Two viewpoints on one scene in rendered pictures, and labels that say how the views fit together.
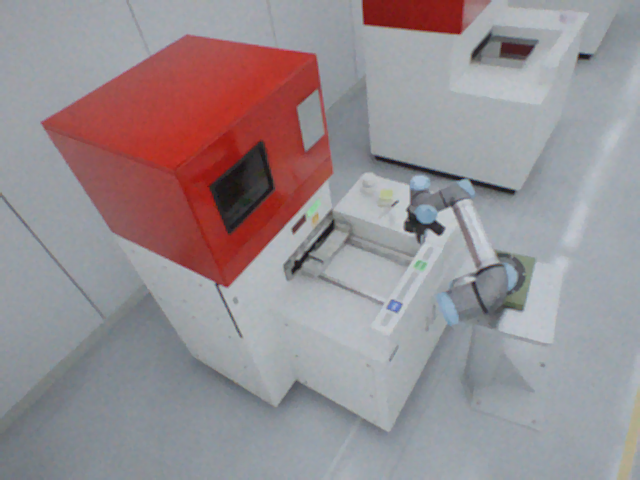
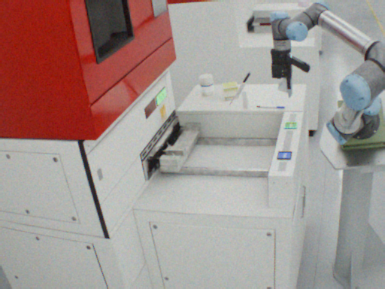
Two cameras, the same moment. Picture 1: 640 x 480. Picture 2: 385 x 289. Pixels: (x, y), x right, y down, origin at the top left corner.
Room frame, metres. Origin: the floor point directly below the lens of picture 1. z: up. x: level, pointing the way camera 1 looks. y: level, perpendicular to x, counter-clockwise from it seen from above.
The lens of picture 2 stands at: (-0.09, 0.58, 1.82)
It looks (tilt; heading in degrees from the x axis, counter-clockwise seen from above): 24 degrees down; 342
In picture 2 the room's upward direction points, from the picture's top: 10 degrees counter-clockwise
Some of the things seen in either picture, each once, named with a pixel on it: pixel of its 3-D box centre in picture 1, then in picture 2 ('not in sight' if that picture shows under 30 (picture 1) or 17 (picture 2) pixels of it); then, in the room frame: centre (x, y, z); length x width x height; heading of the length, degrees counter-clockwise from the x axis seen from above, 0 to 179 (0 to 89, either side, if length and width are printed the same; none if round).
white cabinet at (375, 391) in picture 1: (378, 311); (242, 223); (1.53, -0.27, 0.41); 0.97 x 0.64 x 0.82; 138
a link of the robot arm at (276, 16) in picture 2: (419, 191); (280, 25); (1.35, -0.44, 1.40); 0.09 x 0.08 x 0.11; 174
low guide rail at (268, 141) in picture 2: (373, 250); (231, 141); (1.62, -0.29, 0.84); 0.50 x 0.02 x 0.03; 48
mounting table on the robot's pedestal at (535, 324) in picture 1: (501, 299); (363, 153); (1.22, -0.80, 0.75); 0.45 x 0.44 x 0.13; 57
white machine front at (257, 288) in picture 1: (285, 252); (140, 138); (1.55, 0.15, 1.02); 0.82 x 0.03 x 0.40; 138
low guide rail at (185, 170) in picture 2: (346, 286); (216, 171); (1.42, -0.11, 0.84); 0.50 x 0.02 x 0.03; 48
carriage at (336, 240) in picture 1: (327, 251); (182, 148); (1.65, -0.05, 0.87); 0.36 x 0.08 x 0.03; 138
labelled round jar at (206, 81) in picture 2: (369, 183); (207, 84); (1.94, -0.35, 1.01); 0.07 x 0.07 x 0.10
